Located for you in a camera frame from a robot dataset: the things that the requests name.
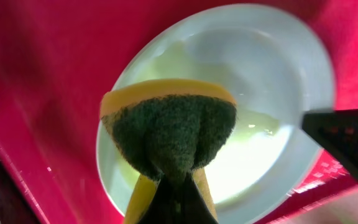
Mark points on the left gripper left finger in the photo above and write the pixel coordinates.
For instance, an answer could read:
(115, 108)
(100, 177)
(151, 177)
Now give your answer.
(160, 210)

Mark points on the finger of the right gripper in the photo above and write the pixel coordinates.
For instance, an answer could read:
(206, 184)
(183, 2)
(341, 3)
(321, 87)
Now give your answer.
(337, 133)

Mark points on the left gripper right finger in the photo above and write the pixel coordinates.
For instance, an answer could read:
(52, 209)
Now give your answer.
(193, 206)

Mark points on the yellow green scrub sponge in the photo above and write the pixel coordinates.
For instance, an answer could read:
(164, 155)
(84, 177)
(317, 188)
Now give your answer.
(166, 129)

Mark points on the light blue plate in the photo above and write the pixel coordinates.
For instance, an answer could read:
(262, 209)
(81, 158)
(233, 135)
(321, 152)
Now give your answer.
(277, 69)

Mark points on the dark green tray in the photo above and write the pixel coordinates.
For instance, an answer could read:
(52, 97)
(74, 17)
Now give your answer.
(13, 207)

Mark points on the red plastic tray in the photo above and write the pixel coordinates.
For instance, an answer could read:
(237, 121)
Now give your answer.
(57, 59)

